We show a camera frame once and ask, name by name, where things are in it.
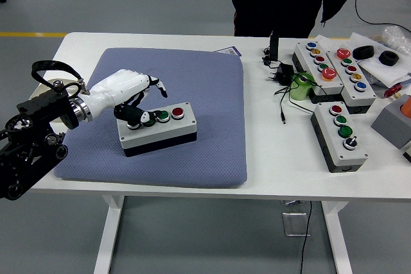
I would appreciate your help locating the black power adapter plug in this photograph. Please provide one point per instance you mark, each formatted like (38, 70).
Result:
(285, 70)

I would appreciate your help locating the white paper sheet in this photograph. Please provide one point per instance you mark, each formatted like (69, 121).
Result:
(327, 43)

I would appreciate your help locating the grey block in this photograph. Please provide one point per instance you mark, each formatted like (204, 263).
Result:
(390, 126)

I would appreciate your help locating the grey four-button control box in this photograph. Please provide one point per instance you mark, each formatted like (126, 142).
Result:
(173, 129)
(351, 157)

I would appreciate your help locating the red valve knob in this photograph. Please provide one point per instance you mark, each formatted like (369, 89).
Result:
(392, 91)

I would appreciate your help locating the purple white label card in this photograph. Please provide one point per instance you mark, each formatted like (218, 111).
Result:
(232, 50)

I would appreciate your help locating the white paper sheets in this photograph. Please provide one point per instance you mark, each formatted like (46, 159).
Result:
(379, 72)

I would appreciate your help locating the grey five-button control box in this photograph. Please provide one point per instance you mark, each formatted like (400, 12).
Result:
(308, 59)
(361, 97)

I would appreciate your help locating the clear plastic bag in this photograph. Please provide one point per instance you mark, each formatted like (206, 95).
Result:
(396, 36)

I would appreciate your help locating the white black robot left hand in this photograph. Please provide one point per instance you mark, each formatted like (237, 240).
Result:
(118, 89)

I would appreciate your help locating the orange cylinder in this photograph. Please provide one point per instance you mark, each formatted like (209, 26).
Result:
(407, 107)

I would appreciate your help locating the metal floor socket box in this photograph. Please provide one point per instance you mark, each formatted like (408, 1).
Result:
(290, 222)

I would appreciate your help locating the green tape roll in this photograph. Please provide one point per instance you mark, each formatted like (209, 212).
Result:
(298, 92)

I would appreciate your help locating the black upright stand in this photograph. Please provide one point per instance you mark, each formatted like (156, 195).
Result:
(274, 47)

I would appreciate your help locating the blue-grey textured mat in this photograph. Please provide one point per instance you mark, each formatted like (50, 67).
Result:
(192, 145)

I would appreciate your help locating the white table leg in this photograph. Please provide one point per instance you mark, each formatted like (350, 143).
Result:
(337, 238)
(107, 238)

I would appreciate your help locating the black metal-capped cylinder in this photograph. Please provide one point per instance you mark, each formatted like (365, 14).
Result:
(57, 84)

